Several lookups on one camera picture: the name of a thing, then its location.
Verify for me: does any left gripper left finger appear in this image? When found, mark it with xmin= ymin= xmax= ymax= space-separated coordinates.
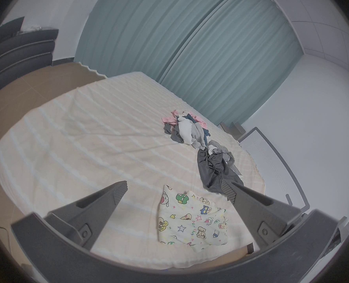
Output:
xmin=43 ymin=180 xmax=127 ymax=252

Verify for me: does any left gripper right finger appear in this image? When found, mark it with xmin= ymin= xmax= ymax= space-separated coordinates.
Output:
xmin=221 ymin=179 xmax=303 ymax=246

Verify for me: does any white printed pyjama top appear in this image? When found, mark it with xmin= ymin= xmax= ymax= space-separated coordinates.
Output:
xmin=157 ymin=185 xmax=231 ymax=253

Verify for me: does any bed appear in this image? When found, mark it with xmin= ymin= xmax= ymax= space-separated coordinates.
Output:
xmin=0 ymin=71 xmax=310 ymax=270

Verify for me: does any black garment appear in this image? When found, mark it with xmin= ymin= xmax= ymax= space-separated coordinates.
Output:
xmin=196 ymin=148 xmax=246 ymax=194

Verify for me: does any grey garment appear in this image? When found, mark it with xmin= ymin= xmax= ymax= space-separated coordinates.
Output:
xmin=205 ymin=140 xmax=243 ymax=178

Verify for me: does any grey bedside table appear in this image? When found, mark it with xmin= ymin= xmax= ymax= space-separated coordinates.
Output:
xmin=219 ymin=121 xmax=247 ymax=142

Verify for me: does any blue-green curtain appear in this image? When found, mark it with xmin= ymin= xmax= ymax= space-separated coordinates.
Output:
xmin=74 ymin=0 xmax=249 ymax=84
xmin=158 ymin=0 xmax=305 ymax=127

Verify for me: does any dark grey chest of drawers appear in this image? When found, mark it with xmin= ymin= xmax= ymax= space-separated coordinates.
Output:
xmin=0 ymin=17 xmax=59 ymax=100

